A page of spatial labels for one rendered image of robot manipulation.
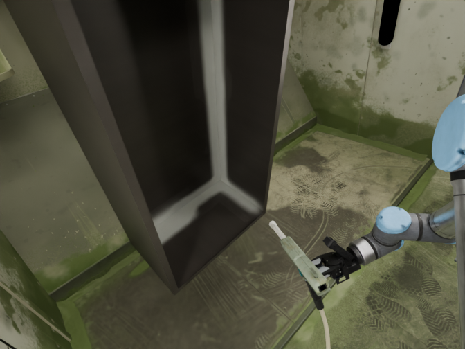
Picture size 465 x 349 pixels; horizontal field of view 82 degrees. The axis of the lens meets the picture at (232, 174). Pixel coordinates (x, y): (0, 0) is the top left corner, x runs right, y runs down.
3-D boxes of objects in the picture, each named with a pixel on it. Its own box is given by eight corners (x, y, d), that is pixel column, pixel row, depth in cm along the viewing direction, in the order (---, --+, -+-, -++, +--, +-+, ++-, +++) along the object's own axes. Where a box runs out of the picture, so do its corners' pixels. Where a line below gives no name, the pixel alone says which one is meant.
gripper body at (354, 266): (335, 286, 94) (365, 271, 95) (329, 266, 91) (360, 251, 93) (324, 273, 101) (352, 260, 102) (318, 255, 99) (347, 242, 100)
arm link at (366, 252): (372, 244, 92) (354, 233, 101) (360, 251, 92) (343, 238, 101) (378, 265, 95) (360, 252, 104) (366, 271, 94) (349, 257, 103)
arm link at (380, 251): (389, 217, 98) (383, 230, 105) (360, 231, 97) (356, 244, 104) (409, 238, 92) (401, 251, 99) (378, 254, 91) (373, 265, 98)
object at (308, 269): (344, 329, 88) (326, 275, 81) (331, 336, 87) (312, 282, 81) (288, 253, 134) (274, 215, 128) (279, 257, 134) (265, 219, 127)
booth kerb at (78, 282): (60, 306, 164) (48, 295, 156) (59, 304, 165) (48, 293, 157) (316, 127, 290) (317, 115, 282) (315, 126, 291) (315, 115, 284)
